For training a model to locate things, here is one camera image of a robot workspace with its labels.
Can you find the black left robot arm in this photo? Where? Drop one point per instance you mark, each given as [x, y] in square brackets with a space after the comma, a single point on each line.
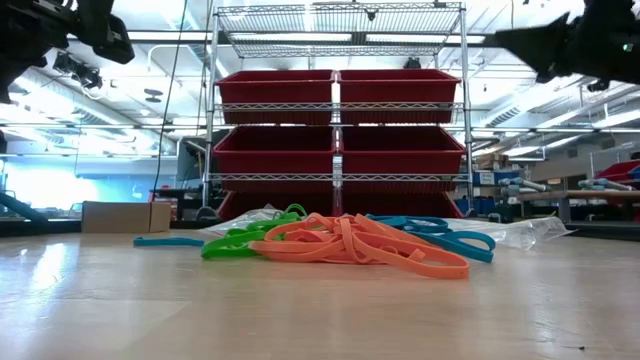
[15, 80]

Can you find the clear plastic zipper bag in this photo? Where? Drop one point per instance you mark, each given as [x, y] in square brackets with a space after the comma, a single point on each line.
[235, 220]
[525, 232]

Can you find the blue rubber band pile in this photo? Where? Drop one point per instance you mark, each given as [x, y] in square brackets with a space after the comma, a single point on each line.
[465, 247]

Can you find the orange rubber band pile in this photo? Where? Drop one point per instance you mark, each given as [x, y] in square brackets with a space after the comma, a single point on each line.
[350, 245]

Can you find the black slanted bar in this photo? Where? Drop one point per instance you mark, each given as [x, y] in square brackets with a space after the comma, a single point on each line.
[20, 207]

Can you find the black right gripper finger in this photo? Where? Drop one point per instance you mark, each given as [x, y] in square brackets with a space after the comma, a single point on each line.
[540, 45]

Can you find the wooden workbench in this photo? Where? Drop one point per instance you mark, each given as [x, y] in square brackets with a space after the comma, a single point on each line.
[575, 196]

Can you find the green rubber band pile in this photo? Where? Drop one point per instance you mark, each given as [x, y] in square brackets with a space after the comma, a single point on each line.
[225, 245]

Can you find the black aluminium table frame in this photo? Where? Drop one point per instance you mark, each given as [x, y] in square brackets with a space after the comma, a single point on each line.
[40, 227]

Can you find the dark desk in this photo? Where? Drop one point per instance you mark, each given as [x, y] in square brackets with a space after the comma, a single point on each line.
[172, 192]

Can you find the distant cardboard box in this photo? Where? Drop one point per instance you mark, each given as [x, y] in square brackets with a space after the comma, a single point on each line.
[492, 161]

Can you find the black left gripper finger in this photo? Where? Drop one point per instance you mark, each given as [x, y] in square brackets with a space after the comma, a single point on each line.
[112, 40]

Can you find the blue storage bins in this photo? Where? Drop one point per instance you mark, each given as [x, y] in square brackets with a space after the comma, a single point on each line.
[487, 177]

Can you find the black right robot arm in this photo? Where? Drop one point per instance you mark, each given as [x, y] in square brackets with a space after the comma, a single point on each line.
[631, 30]

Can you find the small brown cardboard box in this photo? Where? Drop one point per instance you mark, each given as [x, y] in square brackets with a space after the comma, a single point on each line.
[125, 217]

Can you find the red plastic bin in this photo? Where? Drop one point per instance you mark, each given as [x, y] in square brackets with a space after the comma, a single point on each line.
[275, 92]
[275, 155]
[400, 202]
[400, 90]
[400, 155]
[250, 200]

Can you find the black ceiling-mounted device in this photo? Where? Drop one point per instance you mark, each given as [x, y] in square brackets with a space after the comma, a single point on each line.
[77, 70]
[597, 85]

